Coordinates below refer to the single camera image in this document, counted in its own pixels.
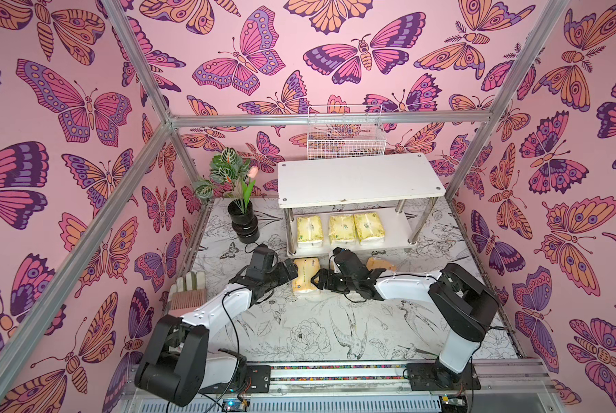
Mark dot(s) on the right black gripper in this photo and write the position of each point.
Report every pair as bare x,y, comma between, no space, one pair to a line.
336,279

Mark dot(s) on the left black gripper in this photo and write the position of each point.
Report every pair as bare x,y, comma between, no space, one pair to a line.
285,271

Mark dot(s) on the orange tissue pack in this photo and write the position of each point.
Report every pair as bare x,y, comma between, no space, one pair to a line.
306,269
374,263

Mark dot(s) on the yellow-green tissue pack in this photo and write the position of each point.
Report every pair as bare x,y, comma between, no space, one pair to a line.
341,229
369,228
309,231

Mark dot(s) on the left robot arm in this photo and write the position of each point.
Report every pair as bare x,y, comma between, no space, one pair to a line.
180,362

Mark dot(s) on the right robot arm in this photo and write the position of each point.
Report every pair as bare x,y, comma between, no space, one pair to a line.
468,306

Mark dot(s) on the white two-tier shelf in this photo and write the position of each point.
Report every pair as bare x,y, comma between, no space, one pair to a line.
402,189

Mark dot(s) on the potted plant in black vase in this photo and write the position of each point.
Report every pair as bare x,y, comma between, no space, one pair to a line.
233,177

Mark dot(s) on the white wire basket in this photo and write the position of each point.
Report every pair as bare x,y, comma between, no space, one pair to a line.
344,134

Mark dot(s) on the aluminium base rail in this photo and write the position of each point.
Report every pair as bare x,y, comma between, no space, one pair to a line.
371,386

